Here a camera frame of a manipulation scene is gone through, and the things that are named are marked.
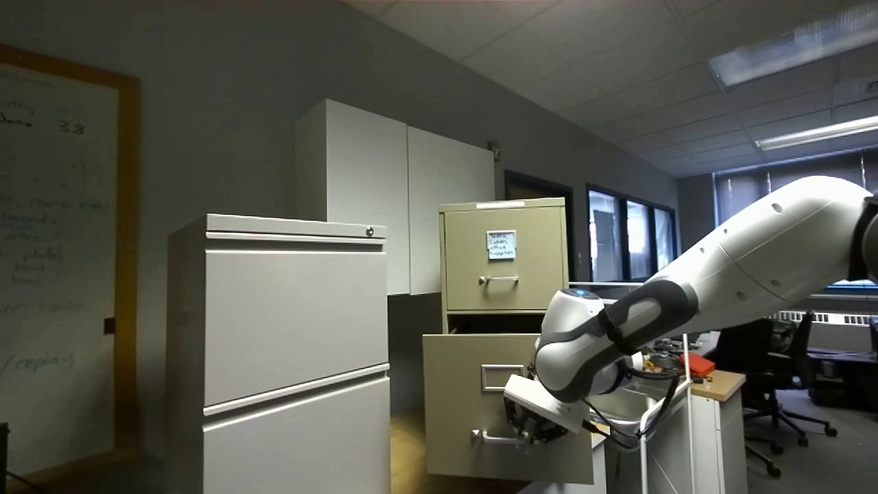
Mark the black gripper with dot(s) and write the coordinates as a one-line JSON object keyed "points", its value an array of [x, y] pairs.
{"points": [[537, 426]]}

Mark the beige plain file drawer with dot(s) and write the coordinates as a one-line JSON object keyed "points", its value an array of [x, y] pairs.
{"points": [[456, 403]]}

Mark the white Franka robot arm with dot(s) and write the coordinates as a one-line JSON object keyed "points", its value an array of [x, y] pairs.
{"points": [[759, 257]]}

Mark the beige metal file cabinet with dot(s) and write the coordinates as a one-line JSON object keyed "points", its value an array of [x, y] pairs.
{"points": [[503, 324]]}

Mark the beige labelled file drawer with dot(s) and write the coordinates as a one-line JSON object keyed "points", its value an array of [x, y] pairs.
{"points": [[540, 257]]}

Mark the white drawer label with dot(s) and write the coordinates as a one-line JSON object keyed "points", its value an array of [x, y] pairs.
{"points": [[501, 245]]}

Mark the light grey low cabinet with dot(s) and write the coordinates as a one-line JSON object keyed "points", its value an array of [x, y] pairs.
{"points": [[722, 440]]}

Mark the grey metal file cabinet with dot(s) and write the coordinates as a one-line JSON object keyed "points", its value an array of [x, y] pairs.
{"points": [[292, 319]]}

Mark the orange object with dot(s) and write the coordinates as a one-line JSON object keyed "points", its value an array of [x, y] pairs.
{"points": [[702, 367]]}

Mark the dark framed window row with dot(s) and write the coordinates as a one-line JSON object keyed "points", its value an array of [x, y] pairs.
{"points": [[608, 235]]}

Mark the black rolling office chair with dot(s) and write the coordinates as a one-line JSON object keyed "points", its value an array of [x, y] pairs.
{"points": [[750, 367], [810, 367]]}

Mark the narrow ceiling light strip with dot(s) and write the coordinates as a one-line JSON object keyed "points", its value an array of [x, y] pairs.
{"points": [[814, 134]]}

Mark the wide ceiling light panel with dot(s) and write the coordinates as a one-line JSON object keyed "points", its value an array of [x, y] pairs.
{"points": [[796, 46]]}

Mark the wood framed whiteboard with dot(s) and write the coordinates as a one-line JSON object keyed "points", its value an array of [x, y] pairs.
{"points": [[56, 257]]}

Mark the white wall cabinet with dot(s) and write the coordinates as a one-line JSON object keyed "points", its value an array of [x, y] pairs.
{"points": [[366, 182]]}

